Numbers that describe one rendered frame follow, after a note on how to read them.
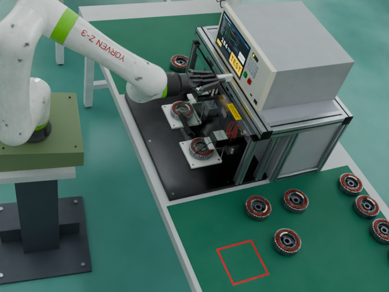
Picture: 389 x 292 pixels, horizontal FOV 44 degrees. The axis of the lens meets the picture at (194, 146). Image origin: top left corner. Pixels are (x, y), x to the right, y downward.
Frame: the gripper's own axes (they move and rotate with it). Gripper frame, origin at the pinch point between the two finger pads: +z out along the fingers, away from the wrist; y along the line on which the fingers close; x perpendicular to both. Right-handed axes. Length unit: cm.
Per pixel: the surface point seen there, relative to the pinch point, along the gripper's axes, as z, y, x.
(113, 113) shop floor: -8, -102, -118
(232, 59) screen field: 9.7, -11.5, -0.8
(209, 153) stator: -1.6, 8.3, -36.2
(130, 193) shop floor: -16, -35, -118
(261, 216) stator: 8, 43, -40
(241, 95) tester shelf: 7.3, 4.7, -6.4
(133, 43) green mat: -8, -81, -43
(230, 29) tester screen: 9.6, -19.7, 8.2
